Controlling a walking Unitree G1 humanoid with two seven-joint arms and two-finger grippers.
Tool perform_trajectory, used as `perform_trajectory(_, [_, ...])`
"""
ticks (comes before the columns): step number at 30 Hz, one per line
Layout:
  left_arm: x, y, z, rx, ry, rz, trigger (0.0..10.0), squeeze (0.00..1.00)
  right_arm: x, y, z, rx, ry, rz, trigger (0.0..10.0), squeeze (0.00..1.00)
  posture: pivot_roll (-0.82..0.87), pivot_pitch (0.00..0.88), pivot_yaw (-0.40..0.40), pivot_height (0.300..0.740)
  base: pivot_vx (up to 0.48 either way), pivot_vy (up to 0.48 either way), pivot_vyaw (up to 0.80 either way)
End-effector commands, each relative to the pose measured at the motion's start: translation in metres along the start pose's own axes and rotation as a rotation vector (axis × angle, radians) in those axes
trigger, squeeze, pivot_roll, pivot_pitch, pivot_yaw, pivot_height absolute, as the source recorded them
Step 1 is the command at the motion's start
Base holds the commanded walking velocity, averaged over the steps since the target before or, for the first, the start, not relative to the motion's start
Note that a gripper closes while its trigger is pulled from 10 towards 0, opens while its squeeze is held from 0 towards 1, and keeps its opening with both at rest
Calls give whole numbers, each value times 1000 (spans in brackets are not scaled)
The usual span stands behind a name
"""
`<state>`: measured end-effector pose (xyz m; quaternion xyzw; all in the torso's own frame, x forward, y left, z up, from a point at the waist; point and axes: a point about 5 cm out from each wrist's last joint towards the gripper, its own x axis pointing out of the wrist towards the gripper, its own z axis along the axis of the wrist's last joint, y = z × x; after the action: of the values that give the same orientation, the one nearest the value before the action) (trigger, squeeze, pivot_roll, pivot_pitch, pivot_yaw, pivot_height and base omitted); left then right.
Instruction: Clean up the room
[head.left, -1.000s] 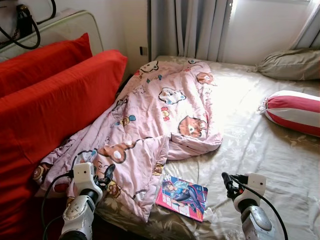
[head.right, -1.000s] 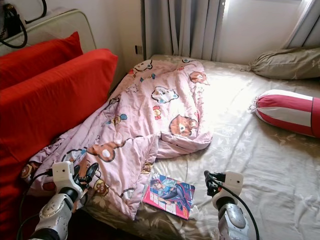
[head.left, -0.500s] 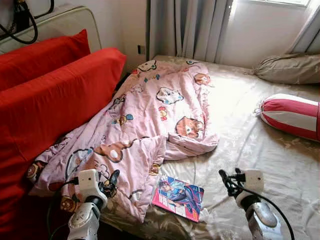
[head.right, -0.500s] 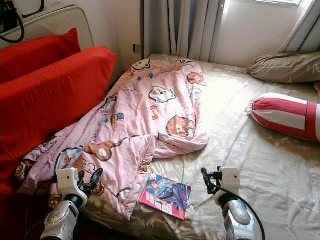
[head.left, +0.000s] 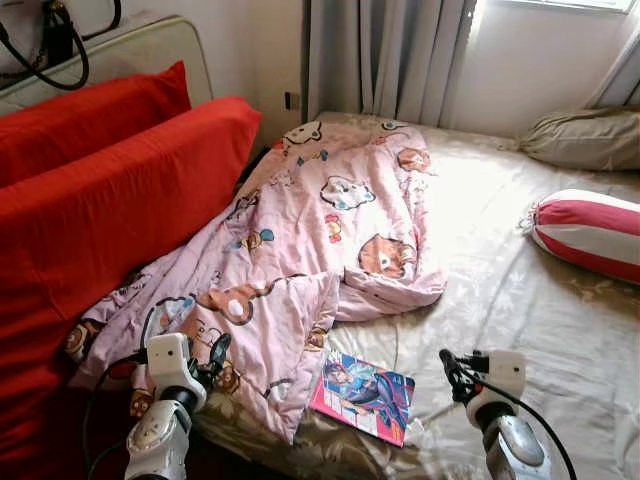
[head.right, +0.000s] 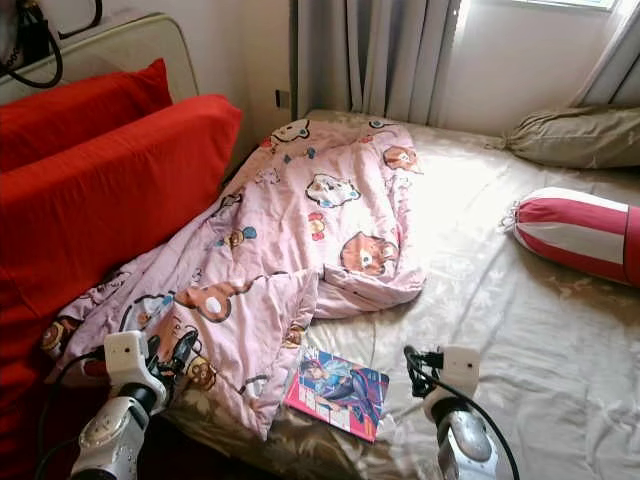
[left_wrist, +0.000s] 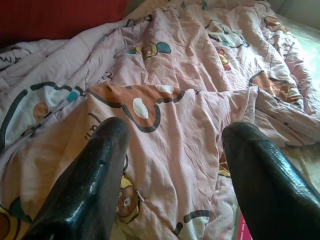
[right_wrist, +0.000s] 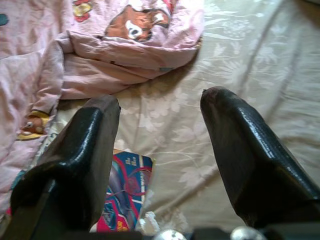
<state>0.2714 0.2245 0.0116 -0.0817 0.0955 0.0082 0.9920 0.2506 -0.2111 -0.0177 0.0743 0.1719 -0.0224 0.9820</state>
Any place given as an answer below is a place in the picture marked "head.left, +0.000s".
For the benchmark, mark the colourful comic book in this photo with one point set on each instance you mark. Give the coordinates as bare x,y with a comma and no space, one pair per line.
365,398

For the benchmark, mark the pink cartoon print blanket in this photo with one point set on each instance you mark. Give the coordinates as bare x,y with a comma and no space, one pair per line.
300,220

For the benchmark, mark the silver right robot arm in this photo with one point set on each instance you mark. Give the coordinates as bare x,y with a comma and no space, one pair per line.
515,445

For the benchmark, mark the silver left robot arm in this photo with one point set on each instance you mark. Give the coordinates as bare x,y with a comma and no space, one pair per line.
160,440

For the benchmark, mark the beige floral bed sheet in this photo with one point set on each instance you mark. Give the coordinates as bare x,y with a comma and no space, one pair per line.
540,340

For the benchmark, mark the large red cushion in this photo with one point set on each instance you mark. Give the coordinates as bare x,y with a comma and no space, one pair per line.
110,210

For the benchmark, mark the red white striped bolster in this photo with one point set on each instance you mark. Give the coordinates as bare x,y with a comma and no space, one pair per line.
590,235

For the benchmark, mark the small red cushion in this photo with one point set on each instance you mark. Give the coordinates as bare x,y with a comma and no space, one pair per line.
80,125

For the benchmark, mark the beige padded headboard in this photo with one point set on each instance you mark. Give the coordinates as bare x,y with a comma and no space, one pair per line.
140,55

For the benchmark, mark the grey pleated curtain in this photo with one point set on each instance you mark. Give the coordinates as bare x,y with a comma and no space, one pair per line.
390,55
622,75

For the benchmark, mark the bright window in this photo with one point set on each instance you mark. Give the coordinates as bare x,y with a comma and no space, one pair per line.
565,5

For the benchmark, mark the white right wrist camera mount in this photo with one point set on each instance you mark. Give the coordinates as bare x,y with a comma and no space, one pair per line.
505,370

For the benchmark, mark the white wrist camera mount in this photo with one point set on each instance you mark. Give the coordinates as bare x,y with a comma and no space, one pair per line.
170,360
505,370

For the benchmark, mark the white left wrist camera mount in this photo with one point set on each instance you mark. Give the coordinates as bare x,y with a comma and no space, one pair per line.
170,360

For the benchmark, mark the wall socket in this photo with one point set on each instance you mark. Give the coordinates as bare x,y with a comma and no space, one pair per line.
292,101

